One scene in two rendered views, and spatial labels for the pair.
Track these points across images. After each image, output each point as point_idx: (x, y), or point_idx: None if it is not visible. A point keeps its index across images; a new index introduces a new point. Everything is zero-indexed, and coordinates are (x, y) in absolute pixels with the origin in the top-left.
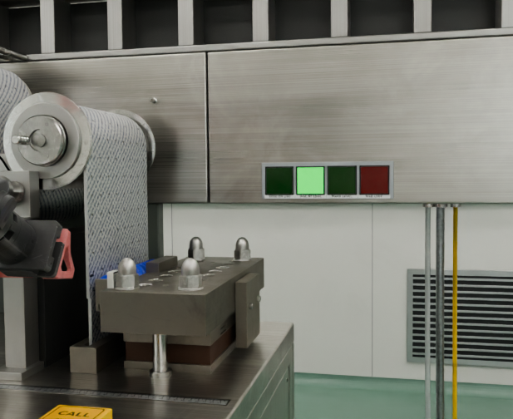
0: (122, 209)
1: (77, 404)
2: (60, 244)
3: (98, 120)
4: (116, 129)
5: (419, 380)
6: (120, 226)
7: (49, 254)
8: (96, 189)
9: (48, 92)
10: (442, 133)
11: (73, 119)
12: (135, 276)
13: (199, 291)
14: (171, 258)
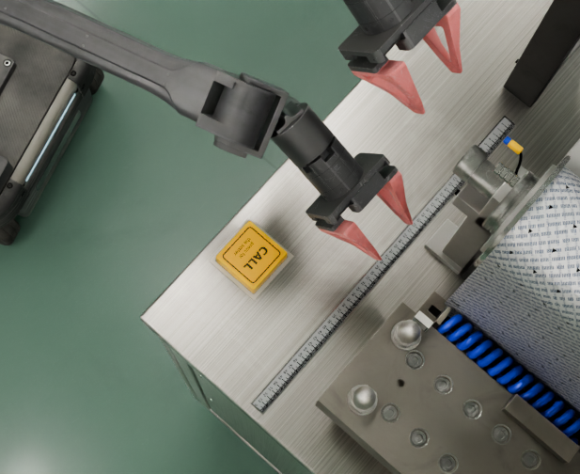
0: (552, 355)
1: (326, 280)
2: (331, 226)
3: (554, 283)
4: None
5: None
6: (537, 351)
7: (310, 213)
8: (493, 292)
9: (536, 193)
10: None
11: (494, 233)
12: (396, 339)
13: (339, 402)
14: (547, 445)
